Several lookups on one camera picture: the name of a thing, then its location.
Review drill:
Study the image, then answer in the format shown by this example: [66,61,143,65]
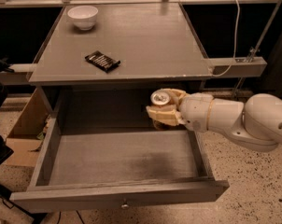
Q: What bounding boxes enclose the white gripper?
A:
[146,89,214,133]

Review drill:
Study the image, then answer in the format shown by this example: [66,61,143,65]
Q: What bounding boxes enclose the orange soda can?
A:
[150,91,170,131]

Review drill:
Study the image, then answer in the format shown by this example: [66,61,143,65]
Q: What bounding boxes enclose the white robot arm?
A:
[147,89,282,152]

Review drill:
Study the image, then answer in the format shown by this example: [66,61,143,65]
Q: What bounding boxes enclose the open grey top drawer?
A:
[9,87,231,214]

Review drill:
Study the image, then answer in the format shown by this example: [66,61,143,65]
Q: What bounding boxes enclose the metal drawer knob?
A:
[120,200,129,210]

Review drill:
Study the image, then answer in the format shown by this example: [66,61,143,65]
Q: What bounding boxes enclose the black snack bar packet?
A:
[85,50,120,73]

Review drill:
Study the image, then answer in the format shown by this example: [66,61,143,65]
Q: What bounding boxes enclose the grey wooden cabinet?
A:
[36,4,206,134]

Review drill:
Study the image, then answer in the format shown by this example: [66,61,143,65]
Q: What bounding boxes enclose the white ceramic bowl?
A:
[67,6,98,31]

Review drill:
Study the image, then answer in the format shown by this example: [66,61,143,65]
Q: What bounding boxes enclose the cardboard box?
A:
[5,90,49,167]

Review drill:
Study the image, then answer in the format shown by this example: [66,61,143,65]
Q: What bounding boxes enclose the grey metal rail beam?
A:
[0,57,266,85]

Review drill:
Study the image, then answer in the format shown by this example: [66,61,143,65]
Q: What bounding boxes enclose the white cable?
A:
[211,0,241,78]

